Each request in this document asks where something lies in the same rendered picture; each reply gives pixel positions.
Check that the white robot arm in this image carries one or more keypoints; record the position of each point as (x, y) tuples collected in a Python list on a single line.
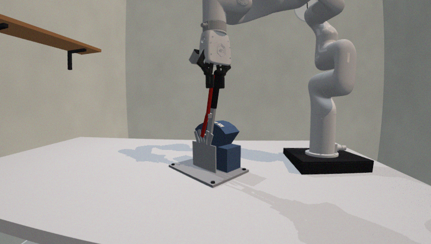
[(330, 53)]

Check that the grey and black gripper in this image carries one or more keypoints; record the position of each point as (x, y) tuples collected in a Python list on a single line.
[(214, 51)]

